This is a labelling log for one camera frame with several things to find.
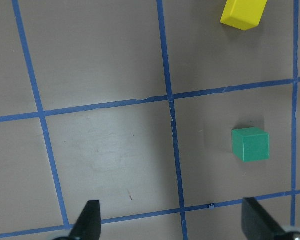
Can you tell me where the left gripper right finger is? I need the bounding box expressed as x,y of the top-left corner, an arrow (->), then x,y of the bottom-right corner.
241,197 -> 290,240

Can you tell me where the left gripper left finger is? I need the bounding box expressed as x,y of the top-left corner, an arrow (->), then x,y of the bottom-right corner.
68,200 -> 101,240

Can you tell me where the green block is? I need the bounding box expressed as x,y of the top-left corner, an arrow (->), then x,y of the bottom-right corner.
231,127 -> 270,163

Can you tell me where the yellow block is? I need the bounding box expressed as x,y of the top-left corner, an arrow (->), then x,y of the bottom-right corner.
220,0 -> 267,31

